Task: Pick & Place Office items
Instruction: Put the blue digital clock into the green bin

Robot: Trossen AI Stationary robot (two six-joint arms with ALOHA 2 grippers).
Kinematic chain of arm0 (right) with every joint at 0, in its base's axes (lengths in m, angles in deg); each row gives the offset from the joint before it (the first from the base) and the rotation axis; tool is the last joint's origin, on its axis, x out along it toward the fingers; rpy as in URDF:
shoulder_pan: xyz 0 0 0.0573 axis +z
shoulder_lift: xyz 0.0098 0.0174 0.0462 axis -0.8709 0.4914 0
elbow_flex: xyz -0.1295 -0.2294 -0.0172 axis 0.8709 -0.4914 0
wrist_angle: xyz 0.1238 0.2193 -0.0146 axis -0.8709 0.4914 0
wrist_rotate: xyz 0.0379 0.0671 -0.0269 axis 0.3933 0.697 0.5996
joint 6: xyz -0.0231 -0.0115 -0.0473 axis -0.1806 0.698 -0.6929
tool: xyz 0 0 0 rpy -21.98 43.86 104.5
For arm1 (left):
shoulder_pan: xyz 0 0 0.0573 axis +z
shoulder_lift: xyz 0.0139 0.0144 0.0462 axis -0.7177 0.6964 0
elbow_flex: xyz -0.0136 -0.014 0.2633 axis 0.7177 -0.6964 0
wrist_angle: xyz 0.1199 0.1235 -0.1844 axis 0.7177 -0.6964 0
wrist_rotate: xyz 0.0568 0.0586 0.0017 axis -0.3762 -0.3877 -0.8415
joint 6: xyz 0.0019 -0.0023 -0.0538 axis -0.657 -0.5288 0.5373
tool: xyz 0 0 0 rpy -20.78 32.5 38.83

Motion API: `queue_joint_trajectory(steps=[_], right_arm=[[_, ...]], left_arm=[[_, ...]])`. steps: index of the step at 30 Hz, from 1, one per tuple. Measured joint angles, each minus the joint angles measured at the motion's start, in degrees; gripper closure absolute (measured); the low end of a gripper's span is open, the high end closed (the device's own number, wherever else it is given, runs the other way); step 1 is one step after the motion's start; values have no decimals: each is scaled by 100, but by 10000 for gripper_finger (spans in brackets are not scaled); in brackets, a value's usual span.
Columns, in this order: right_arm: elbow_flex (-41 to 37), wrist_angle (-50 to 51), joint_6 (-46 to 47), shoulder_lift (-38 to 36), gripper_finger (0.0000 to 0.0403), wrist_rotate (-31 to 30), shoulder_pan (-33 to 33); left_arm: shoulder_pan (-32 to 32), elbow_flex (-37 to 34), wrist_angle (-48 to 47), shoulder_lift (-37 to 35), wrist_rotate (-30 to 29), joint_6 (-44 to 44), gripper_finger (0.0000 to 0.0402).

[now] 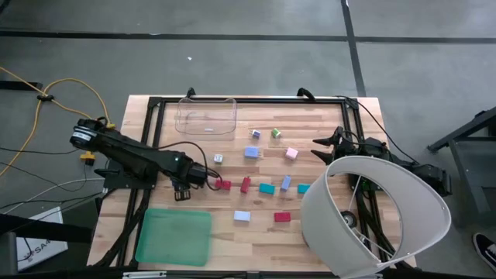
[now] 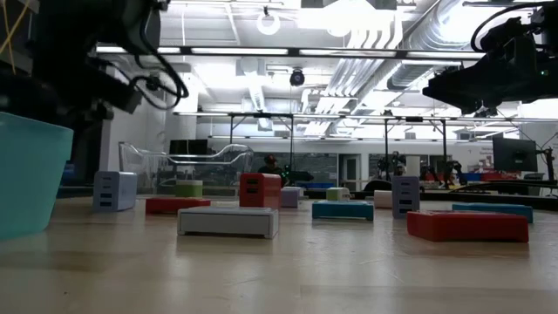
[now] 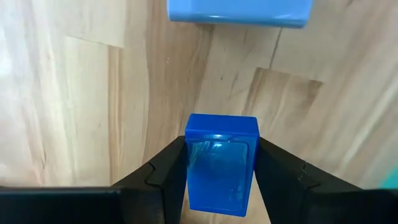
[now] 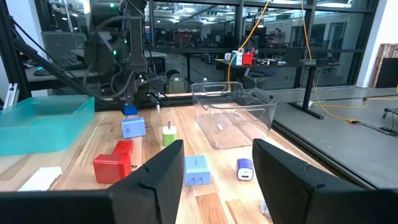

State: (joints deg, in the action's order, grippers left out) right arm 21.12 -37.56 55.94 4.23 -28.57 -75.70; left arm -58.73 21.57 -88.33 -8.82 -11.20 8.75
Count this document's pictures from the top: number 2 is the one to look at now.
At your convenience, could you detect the pink wall charger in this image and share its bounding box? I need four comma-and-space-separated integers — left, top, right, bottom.
373, 189, 394, 209

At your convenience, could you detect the blue box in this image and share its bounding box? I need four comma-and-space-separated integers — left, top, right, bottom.
311, 200, 375, 222

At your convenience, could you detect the person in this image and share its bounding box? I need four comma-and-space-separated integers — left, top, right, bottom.
257, 154, 289, 188

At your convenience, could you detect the black background rig frame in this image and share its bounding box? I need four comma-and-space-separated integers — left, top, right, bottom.
174, 111, 558, 193

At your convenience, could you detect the white ceiling ring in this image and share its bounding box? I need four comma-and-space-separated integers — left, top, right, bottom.
255, 10, 282, 37

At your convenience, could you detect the turquoise box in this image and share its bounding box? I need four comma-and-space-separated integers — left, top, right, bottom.
452, 202, 534, 224

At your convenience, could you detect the black overhead light bar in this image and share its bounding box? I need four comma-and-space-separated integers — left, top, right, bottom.
94, 43, 486, 60

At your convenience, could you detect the red background bin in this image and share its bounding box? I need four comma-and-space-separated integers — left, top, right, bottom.
481, 171, 522, 182

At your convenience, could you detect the red multi-port wall charger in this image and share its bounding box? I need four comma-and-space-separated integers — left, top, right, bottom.
239, 172, 282, 210

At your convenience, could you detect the white box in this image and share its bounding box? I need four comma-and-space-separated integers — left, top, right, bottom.
177, 206, 280, 240

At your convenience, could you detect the red printed box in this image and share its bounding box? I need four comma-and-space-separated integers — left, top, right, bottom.
406, 209, 530, 243

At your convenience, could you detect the green white wall charger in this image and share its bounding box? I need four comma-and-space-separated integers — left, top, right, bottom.
325, 187, 351, 202
175, 179, 204, 199

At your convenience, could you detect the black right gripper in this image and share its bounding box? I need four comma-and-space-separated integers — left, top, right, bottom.
421, 34, 541, 115

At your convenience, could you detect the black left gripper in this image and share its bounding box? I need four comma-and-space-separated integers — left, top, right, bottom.
25, 60, 143, 123

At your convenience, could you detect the clear plastic tray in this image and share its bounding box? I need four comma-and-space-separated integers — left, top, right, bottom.
118, 141, 255, 196

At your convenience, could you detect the translucent green plastic tray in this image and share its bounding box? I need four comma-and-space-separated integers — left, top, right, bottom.
0, 111, 74, 241

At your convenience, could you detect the silver ventilation duct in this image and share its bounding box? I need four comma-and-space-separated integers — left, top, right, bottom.
387, 0, 537, 91

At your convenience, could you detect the blue multi-port wall charger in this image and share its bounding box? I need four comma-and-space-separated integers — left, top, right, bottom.
281, 188, 301, 209
92, 170, 139, 214
391, 175, 421, 220

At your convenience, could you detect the yellow hanging cable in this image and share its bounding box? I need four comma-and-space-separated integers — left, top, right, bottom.
0, 0, 31, 75

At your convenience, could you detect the glass door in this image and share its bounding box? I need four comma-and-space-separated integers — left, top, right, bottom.
339, 154, 362, 192

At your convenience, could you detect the black monitor on arm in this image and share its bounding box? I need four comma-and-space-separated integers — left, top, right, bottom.
493, 136, 539, 173

